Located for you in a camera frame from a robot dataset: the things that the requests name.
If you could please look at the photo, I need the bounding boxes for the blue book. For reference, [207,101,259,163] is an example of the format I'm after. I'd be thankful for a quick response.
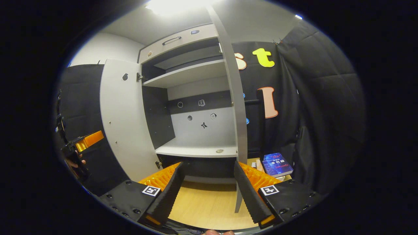
[262,152,294,178]

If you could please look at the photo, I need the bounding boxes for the grey double-door shoe cabinet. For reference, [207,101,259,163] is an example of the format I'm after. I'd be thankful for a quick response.
[139,23,249,185]

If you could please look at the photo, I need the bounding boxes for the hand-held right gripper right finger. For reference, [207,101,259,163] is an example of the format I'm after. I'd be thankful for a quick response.
[233,160,322,229]

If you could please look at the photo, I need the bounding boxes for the grey cabinet shelf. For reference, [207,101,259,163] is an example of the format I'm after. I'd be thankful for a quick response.
[143,59,228,88]
[155,136,239,158]
[153,45,224,70]

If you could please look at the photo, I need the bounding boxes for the black backdrop cloth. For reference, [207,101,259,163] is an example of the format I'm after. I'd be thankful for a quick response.
[56,20,366,196]

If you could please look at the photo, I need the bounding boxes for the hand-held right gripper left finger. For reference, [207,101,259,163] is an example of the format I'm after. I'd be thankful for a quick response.
[99,162,185,229]

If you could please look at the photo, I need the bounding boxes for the white booklets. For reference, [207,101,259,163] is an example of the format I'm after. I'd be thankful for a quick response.
[251,158,293,182]

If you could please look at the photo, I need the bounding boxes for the grey cabinet drawer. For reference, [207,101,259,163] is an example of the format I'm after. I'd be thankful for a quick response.
[140,23,218,64]

